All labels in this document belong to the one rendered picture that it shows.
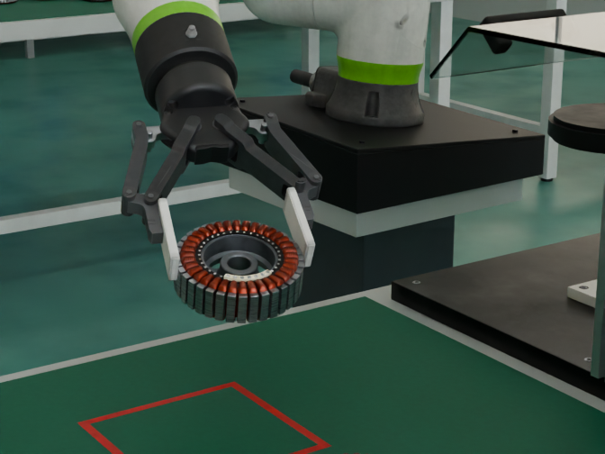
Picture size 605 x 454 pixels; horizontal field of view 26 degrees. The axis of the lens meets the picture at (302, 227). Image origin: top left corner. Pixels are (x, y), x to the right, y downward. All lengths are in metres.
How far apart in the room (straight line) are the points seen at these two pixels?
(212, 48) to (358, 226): 0.60
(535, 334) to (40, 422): 0.49
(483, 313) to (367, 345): 0.13
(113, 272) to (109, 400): 2.65
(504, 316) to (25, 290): 2.53
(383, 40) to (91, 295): 1.94
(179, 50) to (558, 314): 0.47
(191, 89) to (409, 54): 0.74
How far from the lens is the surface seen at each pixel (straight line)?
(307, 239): 1.13
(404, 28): 1.90
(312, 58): 5.05
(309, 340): 1.33
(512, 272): 1.49
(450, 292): 1.42
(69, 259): 3.99
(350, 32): 1.92
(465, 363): 1.29
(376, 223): 1.81
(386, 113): 1.91
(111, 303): 3.62
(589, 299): 1.40
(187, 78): 1.23
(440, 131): 1.92
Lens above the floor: 1.25
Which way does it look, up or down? 17 degrees down
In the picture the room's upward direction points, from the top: straight up
